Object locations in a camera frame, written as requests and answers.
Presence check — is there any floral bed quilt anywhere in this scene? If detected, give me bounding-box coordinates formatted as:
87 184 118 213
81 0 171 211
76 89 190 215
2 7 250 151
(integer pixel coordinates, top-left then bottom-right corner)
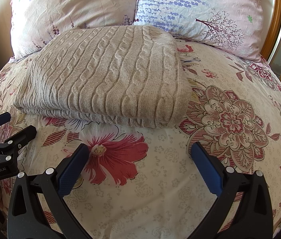
0 38 281 239

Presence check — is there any wooden headboard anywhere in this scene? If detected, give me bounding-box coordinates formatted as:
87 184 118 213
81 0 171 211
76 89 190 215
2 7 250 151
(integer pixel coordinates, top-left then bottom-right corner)
261 0 281 86

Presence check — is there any pink floral pillow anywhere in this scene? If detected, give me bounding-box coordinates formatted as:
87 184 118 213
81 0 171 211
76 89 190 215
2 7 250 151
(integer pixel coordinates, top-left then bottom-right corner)
10 0 141 59

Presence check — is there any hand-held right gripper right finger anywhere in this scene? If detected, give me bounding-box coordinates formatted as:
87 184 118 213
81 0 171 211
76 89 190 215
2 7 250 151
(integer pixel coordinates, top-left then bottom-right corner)
190 141 273 239

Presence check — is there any beige quilted blanket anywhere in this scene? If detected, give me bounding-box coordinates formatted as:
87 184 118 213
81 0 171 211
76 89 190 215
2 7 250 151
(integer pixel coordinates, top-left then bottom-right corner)
15 25 193 127

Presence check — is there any lavender print pillow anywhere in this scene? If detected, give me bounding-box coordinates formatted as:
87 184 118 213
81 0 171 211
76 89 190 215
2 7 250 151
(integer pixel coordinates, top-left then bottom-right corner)
133 0 270 63

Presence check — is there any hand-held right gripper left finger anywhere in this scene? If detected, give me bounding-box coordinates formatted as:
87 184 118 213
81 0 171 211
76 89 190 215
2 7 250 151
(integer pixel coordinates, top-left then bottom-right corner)
7 143 92 239

